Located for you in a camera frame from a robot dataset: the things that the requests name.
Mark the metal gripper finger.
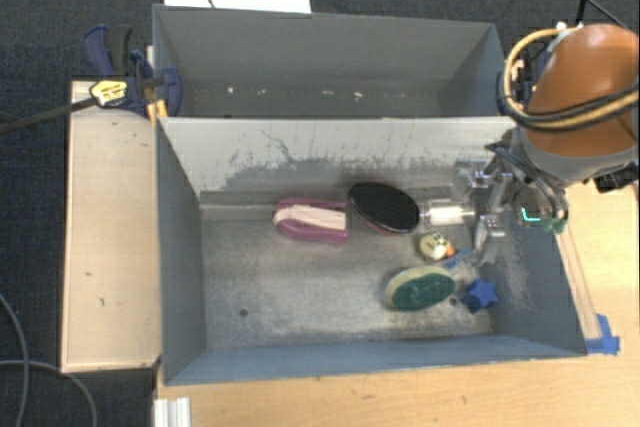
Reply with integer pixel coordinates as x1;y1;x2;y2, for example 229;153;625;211
472;214;506;267
449;166;485;204

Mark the pale toy animal orange beak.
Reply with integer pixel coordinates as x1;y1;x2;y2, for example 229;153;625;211
418;231;457;263

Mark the blue star-shaped toy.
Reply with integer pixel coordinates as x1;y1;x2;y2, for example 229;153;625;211
460;278;499;315

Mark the green and yellow oval sponge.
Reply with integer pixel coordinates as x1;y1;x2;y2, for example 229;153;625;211
384;264;458;313

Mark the purple and white flat case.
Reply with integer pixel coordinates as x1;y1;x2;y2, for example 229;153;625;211
271;196;350;246

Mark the grey metal bin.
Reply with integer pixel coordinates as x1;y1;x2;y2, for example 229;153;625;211
150;3;590;387

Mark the pale wood board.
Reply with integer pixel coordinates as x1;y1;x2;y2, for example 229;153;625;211
59;79;164;374

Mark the black oval brush clear handle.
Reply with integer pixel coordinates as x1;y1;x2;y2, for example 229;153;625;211
346;181;477;237

